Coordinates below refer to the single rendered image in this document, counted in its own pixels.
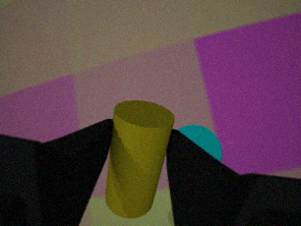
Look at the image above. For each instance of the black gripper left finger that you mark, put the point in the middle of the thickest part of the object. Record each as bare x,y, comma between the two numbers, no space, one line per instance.
55,179

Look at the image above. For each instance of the teal circle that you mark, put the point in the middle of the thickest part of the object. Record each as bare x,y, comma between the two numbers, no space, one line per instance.
204,138

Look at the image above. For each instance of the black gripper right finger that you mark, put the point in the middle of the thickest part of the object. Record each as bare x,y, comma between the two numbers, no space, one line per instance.
204,192

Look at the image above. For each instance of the yellow cylinder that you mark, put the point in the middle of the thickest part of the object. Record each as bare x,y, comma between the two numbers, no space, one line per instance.
140,137

